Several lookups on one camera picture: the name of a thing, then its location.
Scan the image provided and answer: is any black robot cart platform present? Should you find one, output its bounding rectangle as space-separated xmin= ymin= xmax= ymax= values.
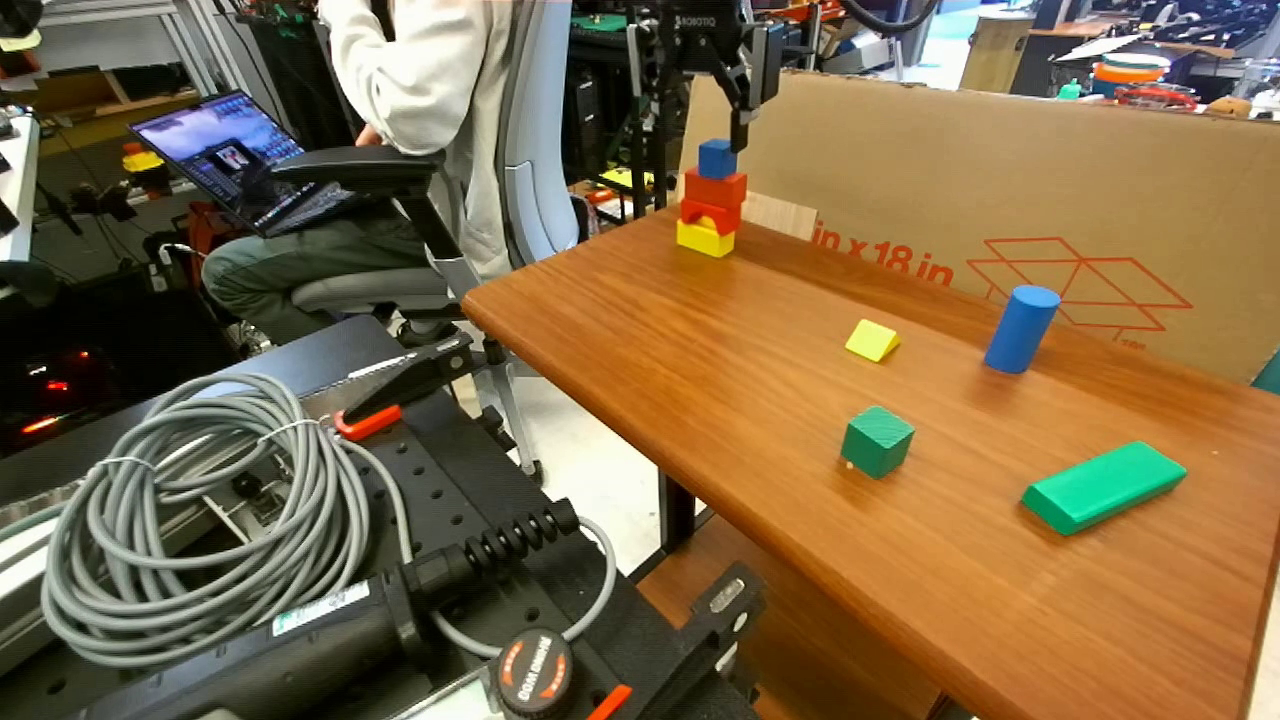
xmin=0 ymin=314 xmax=765 ymax=720

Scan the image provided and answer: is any thick black ribbed cable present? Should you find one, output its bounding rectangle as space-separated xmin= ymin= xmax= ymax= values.
xmin=397 ymin=496 xmax=586 ymax=609

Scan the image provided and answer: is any orange rectangular block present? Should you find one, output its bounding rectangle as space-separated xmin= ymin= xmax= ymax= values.
xmin=679 ymin=170 xmax=752 ymax=218

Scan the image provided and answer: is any green cube block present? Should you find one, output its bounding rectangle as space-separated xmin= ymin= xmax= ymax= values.
xmin=837 ymin=404 xmax=919 ymax=482

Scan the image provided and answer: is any large cardboard box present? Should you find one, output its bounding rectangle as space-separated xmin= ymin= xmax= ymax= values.
xmin=675 ymin=71 xmax=1280 ymax=393

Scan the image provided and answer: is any black table leg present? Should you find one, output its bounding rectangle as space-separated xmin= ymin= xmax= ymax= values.
xmin=655 ymin=467 xmax=700 ymax=554

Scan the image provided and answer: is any yellow rectangular block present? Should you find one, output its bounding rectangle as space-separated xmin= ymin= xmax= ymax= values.
xmin=673 ymin=218 xmax=741 ymax=262

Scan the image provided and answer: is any grey aluminium frame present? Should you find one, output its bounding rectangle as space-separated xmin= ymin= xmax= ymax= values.
xmin=38 ymin=0 xmax=271 ymax=114

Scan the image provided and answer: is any brown wooden panel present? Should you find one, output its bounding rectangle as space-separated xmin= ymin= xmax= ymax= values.
xmin=636 ymin=516 xmax=946 ymax=720

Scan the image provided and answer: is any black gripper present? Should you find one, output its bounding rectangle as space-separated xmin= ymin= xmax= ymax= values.
xmin=655 ymin=0 xmax=794 ymax=152

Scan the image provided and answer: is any light grey office chair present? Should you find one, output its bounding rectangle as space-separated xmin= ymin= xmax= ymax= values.
xmin=271 ymin=0 xmax=589 ymax=354

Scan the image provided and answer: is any coiled grey cable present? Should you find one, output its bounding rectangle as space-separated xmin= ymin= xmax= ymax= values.
xmin=38 ymin=369 xmax=626 ymax=672

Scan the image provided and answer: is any small tan box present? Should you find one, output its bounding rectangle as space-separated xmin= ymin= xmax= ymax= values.
xmin=960 ymin=8 xmax=1037 ymax=95

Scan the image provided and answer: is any yellow wedge block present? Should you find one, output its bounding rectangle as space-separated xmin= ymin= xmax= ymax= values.
xmin=842 ymin=317 xmax=904 ymax=369

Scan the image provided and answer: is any round black red knob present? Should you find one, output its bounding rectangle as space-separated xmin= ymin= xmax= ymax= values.
xmin=484 ymin=627 xmax=580 ymax=720

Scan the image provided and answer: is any open laptop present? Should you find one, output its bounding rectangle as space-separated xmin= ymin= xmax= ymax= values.
xmin=129 ymin=87 xmax=361 ymax=241

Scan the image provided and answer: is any orange arch block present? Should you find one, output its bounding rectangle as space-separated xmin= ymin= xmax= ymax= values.
xmin=675 ymin=197 xmax=746 ymax=241

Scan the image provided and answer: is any black clamp orange handle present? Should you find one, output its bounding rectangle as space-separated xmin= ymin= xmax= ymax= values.
xmin=329 ymin=332 xmax=490 ymax=447

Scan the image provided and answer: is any green long flat block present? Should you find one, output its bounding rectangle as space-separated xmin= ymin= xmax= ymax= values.
xmin=1021 ymin=442 xmax=1192 ymax=542

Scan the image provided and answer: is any blue cylinder block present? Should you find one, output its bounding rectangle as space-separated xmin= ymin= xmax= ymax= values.
xmin=982 ymin=281 xmax=1064 ymax=375

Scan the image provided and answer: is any person in beige hoodie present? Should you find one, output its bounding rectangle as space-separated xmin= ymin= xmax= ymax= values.
xmin=197 ymin=0 xmax=536 ymax=344

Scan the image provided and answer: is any blue cube block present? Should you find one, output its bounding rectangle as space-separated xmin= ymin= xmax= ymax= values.
xmin=697 ymin=138 xmax=741 ymax=184

